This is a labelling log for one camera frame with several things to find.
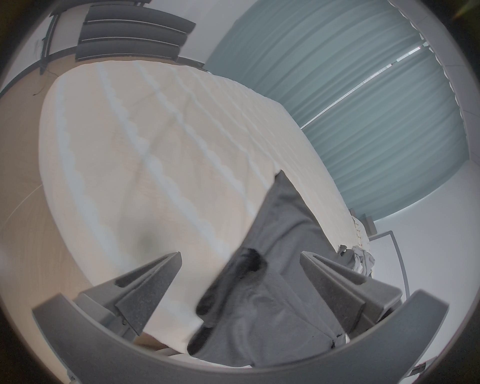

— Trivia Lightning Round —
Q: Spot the grey bedside table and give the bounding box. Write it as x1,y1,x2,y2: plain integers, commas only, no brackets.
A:
349,208,376,236

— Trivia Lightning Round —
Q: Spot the black dressing table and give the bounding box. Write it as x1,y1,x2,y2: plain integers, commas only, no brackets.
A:
37,0,150,74

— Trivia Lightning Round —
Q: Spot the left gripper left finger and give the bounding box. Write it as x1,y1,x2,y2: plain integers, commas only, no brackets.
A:
75,251,184,341

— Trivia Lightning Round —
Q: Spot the white printed pillow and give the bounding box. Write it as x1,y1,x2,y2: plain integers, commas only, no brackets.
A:
350,215,372,249

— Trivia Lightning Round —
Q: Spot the pile of clothes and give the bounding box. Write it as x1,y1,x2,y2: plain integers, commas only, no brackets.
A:
337,244,376,279

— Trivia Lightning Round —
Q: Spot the black T-shirt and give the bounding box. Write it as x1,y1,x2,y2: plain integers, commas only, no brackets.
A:
186,169,352,369

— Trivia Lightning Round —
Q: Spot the blue-green curtain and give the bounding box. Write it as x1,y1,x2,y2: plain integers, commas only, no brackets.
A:
301,44,469,223
204,0,427,129

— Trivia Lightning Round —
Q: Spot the black cable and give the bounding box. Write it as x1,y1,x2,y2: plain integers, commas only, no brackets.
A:
32,67,54,97

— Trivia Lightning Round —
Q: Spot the bed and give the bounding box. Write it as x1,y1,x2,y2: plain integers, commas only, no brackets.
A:
38,58,409,370

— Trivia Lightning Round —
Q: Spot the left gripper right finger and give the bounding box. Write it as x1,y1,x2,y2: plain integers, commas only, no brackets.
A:
299,250,404,335

